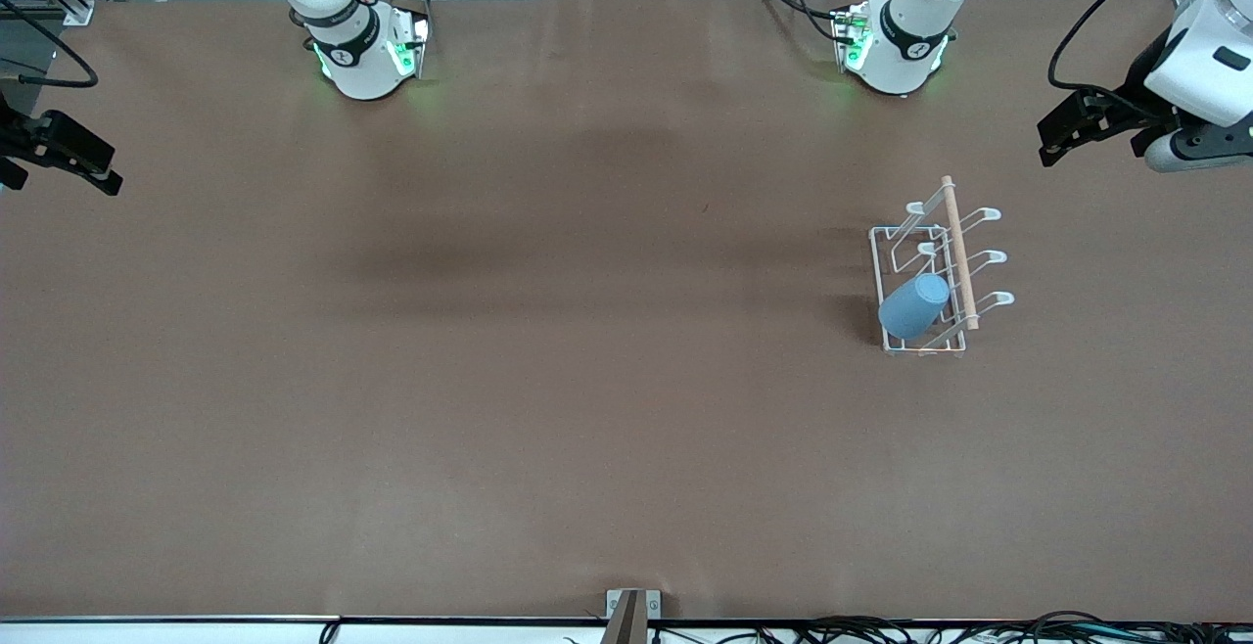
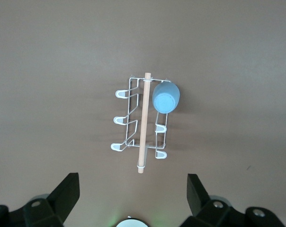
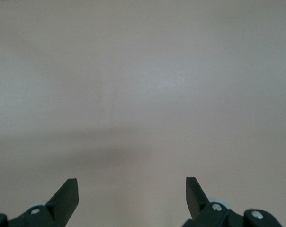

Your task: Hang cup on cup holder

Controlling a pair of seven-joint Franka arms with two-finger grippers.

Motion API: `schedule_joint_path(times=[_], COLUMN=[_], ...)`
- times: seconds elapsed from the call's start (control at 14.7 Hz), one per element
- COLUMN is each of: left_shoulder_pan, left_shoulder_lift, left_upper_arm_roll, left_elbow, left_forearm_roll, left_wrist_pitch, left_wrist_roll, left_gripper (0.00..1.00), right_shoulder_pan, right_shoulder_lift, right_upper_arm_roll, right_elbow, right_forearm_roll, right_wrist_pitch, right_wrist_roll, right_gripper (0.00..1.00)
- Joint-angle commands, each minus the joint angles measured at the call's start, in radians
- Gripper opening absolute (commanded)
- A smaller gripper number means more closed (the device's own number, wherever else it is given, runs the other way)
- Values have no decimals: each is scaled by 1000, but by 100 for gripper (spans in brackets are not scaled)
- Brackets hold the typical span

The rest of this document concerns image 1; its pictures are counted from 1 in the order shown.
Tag blue plastic cup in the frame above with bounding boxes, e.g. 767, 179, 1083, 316
878, 273, 951, 341

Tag silver arm base connector plate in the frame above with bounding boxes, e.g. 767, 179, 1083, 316
831, 3, 872, 73
390, 10, 433, 79

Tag brown table cover sheet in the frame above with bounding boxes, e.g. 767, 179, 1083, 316
0, 0, 1253, 622

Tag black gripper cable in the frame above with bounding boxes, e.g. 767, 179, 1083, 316
1047, 0, 1200, 97
0, 0, 100, 90

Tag white wire cup holder rack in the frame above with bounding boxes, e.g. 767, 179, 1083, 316
869, 175, 1016, 357

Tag black cable bundle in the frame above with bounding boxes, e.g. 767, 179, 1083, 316
651, 610, 1253, 644

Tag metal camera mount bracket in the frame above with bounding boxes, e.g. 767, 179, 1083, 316
599, 589, 663, 644

